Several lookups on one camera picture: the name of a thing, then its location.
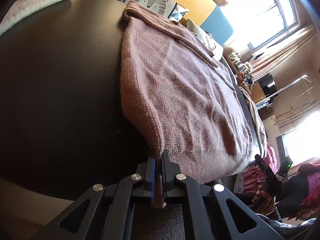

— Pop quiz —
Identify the deer print pillow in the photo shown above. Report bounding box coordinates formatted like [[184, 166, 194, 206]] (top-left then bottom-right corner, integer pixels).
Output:
[[186, 19, 223, 61]]

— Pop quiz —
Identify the pink knitted sweater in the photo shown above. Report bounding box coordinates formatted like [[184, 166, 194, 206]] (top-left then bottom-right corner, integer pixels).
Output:
[[120, 0, 253, 209]]

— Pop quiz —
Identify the wooden side table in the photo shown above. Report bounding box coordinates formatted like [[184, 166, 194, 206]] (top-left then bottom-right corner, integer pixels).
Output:
[[223, 52, 254, 90]]

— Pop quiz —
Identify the white knitted cloth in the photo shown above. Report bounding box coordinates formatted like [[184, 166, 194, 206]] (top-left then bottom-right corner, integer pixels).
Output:
[[1, 0, 64, 35]]

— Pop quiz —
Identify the beige window curtain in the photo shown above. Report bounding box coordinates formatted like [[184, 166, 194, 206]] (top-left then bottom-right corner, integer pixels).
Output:
[[250, 25, 316, 81]]

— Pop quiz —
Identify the magenta cloth pile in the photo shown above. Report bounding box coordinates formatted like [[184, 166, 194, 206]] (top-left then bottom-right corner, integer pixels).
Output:
[[242, 142, 279, 194]]

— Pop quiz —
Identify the multicolour sofa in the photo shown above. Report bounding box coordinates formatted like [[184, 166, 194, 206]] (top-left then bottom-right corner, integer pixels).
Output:
[[173, 0, 233, 47]]

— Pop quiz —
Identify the beige knitted garment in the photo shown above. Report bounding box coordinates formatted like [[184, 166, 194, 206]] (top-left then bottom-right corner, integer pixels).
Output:
[[239, 87, 267, 159]]

